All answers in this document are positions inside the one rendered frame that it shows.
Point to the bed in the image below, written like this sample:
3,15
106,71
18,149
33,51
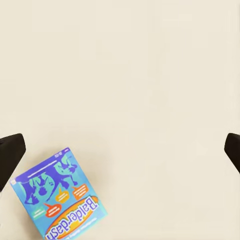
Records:
144,92

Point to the board game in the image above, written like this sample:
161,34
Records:
59,197

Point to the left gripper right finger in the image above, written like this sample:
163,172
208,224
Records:
232,149

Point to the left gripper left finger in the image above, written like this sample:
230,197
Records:
12,149

